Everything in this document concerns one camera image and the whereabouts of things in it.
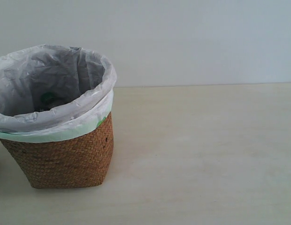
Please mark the white plastic bin liner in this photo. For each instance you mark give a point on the white plastic bin liner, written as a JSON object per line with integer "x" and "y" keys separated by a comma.
{"x": 84, "y": 78}

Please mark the woven wicker trash basket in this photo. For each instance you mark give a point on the woven wicker trash basket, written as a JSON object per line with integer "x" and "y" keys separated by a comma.
{"x": 76, "y": 163}

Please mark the clear bottle green label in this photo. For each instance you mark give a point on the clear bottle green label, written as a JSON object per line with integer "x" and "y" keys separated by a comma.
{"x": 48, "y": 101}

